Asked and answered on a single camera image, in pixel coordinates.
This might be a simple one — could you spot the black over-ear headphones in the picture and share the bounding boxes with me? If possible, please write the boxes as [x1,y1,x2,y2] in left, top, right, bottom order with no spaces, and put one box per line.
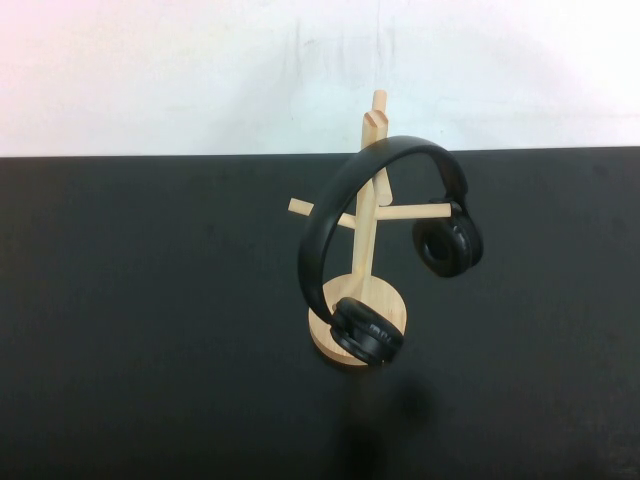
[298,134,485,367]

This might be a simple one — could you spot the wooden headphone stand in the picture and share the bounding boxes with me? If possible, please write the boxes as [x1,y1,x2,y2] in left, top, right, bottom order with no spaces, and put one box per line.
[288,89,452,363]

